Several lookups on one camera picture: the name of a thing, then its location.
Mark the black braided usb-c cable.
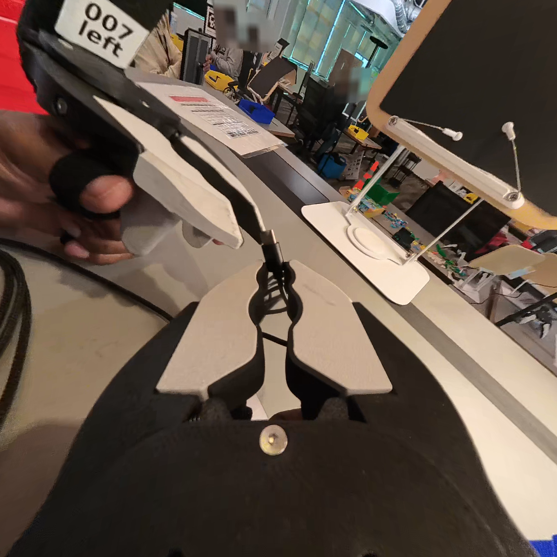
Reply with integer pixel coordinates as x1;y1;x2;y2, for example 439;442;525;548
0;250;32;420

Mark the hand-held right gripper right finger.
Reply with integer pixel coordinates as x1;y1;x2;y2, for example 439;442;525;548
284;259;393;410

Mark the green plastic bin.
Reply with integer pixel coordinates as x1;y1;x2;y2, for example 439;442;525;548
361;183;400;209

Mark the red plastic bin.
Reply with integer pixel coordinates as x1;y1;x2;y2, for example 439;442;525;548
0;17;48;115

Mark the person's left hand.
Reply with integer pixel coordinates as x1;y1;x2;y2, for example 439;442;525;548
0;109;135;266

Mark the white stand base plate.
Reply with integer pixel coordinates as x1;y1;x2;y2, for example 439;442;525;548
301;201;431;306

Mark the small blue plastic bin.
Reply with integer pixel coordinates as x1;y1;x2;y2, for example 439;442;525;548
238;99;276;124

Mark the white printed sheet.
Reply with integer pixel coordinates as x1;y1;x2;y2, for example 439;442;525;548
137;80;284;158

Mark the pile of colourful toy bricks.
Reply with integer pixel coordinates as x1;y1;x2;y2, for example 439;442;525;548
339;187;479;283

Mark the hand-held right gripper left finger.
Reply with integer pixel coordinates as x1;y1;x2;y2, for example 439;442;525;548
156;260;267;410

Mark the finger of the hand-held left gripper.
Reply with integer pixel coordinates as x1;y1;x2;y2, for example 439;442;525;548
172;134;267;244
93;96;244;250

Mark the thin black cable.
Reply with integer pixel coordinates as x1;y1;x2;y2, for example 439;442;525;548
257;228;291;346

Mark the small yellow plastic bin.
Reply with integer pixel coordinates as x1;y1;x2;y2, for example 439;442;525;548
205;71;238;94

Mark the dark board with wooden edge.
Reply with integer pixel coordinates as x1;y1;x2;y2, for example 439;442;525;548
366;0;557;231

